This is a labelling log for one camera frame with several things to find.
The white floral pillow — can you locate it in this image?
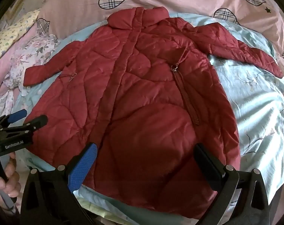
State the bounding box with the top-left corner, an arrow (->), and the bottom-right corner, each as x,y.
10,34 -> 60,113

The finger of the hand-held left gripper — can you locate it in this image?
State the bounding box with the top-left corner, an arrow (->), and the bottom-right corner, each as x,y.
5,115 -> 48,134
1,109 -> 28,125

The pale green cloth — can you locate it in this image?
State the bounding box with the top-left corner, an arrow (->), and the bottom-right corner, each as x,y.
80,198 -> 135,225

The person's left hand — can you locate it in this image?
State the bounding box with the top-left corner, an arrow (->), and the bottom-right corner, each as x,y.
0,151 -> 22,198

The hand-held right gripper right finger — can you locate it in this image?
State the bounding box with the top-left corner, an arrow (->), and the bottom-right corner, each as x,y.
193,143 -> 270,225

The light blue floral blanket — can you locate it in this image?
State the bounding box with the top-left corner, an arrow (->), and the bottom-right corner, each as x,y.
16,12 -> 284,225

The red quilted jacket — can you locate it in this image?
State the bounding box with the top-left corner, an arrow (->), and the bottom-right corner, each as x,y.
23,7 -> 283,219

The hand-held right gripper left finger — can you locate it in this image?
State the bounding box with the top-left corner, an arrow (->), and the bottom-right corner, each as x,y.
20,142 -> 98,225

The yellow floral pillow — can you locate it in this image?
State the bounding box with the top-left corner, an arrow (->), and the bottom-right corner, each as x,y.
0,9 -> 40,59

